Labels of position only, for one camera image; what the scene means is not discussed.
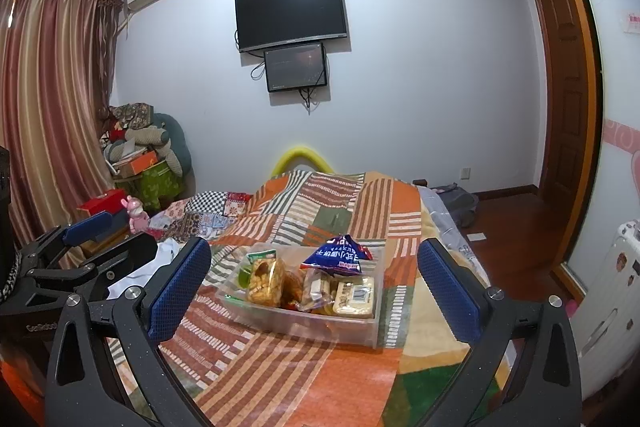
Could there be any black wall television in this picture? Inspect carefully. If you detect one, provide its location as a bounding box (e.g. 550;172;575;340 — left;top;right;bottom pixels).
234;0;349;54

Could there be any black-white braided cord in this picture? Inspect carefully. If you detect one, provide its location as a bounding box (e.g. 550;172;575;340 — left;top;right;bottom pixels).
0;249;23;305

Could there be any clear cracker packet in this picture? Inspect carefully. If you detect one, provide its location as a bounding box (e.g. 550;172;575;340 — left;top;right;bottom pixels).
299;268;337;314

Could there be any yellow foam ring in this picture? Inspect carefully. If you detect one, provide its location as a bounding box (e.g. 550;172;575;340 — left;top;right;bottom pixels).
271;145;334;174

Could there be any orange striped patchwork blanket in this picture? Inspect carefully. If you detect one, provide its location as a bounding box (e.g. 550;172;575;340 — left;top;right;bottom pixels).
105;169;426;427

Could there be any grey-green plush cushion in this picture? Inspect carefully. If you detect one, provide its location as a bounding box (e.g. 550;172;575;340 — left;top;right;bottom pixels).
102;112;193;180

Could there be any beige green fleece blanket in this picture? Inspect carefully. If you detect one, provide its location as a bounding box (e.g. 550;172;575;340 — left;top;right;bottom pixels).
380;187;506;427

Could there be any grey backpack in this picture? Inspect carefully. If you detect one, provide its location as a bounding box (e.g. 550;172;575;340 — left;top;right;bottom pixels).
429;182;482;229

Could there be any gold-edged biscuit packet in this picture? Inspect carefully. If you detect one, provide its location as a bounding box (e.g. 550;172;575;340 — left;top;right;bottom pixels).
332;276;377;321

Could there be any wooden door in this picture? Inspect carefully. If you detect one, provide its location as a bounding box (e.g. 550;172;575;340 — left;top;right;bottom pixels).
527;0;603;303

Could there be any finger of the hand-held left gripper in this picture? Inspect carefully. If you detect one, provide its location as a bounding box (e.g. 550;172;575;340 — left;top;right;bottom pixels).
24;233;159;304
17;210;114;269

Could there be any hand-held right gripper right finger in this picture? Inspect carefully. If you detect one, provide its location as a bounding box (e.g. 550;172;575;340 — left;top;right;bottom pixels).
417;237;582;427

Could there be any clear plastic container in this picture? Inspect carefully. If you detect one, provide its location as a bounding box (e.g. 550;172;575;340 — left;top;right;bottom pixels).
214;246;387;350

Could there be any clear bag of fried snacks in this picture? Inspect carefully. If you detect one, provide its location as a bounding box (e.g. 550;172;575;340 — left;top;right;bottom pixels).
247;256;287;309

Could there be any striped red-gold curtain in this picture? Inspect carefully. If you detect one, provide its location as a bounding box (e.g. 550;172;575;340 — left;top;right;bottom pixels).
0;0;123;258

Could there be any small black wall monitor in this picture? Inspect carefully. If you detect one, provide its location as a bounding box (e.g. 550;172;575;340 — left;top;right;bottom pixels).
263;41;329;94

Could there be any white cloth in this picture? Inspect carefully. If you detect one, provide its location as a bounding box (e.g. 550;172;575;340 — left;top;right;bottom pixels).
106;238;183;302

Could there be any green snack packet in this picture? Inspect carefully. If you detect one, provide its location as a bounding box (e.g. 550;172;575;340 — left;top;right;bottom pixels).
234;249;279;294

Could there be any green patterned cloth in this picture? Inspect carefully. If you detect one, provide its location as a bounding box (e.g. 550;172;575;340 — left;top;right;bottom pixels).
139;159;183;212

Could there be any blue snack bag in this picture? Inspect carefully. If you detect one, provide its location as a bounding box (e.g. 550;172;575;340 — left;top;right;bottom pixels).
299;233;374;279

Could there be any pink plush toy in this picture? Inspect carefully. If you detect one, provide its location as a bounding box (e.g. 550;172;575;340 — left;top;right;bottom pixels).
120;195;152;234

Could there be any orange cardboard box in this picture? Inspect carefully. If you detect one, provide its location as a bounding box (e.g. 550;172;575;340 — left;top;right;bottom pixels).
116;149;162;180

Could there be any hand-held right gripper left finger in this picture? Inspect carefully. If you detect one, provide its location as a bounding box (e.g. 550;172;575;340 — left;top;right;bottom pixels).
44;236;213;427

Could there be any red box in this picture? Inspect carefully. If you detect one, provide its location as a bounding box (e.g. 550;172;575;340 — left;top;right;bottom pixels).
76;188;129;217

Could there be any white appliance with stickers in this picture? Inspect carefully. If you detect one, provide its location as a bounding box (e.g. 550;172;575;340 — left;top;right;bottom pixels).
577;218;640;403

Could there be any person's orange clothing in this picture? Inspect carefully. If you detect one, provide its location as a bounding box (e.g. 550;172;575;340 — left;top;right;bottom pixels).
0;347;53;427

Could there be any checkered patchwork quilt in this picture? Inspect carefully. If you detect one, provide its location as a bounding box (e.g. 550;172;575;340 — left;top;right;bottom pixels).
149;190;252;244

